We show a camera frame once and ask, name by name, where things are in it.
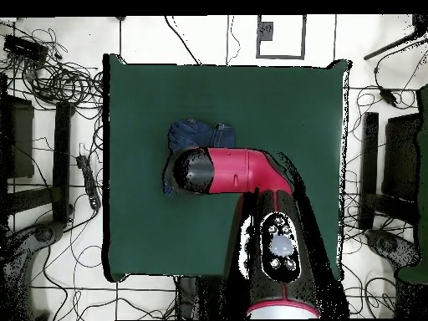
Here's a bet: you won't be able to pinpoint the blue denim jeans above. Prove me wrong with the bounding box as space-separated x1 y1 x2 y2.
162 118 237 197

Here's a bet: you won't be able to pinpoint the dark flat panel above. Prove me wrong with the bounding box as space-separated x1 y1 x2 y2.
0 94 35 179
381 112 423 201

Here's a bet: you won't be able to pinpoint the dark green table cloth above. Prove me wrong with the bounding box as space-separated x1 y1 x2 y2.
102 53 350 282

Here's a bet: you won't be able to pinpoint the black power strip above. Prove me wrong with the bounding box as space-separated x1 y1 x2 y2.
75 154 102 211

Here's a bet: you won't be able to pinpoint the small grey square tag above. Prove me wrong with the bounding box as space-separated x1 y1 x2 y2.
256 20 274 42

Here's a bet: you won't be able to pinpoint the grey wheeled chair base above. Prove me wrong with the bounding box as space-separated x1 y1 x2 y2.
364 228 422 268
0 222 66 320

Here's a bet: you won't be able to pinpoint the black power adapter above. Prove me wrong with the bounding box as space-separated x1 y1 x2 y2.
378 86 398 107

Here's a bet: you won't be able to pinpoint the green cloth sheet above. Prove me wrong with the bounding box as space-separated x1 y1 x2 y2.
397 84 428 285

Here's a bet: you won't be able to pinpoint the black tripod rod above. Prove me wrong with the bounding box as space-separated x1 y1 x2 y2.
363 14 428 61

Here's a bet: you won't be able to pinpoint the black electronics box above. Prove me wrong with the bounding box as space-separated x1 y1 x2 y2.
3 33 50 63

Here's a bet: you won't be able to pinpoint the grey square floor frame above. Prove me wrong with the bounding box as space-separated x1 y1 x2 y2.
256 14 307 60

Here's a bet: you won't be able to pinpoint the black metal stand frame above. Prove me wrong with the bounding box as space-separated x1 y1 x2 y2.
358 111 419 232
0 99 76 225

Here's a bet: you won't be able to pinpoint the tangled black cable bundle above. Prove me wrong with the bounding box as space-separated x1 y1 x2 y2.
0 26 104 113

